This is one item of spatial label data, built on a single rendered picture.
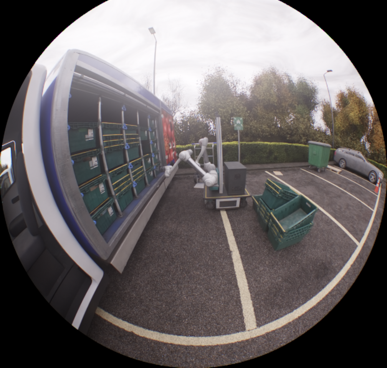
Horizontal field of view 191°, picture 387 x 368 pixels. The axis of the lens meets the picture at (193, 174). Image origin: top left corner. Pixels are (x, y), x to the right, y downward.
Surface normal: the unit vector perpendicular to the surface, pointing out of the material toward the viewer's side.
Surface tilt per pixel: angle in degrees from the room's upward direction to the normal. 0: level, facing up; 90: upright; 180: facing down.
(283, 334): 0
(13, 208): 94
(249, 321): 0
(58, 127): 90
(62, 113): 90
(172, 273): 0
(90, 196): 94
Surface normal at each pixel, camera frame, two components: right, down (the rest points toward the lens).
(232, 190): -0.11, 0.32
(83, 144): 1.00, 0.06
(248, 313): -0.08, -0.95
